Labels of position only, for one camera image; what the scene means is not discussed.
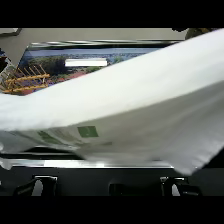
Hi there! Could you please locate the white garment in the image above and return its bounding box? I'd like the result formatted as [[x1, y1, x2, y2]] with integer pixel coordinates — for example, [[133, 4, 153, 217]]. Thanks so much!
[[0, 28, 224, 177]]

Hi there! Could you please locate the wooden rack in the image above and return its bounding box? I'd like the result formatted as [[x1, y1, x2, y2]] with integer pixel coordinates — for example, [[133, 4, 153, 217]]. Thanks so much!
[[0, 63, 52, 96]]

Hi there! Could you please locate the silver frame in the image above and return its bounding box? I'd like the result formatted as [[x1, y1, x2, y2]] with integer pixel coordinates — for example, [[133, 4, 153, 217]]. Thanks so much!
[[0, 157, 190, 197]]

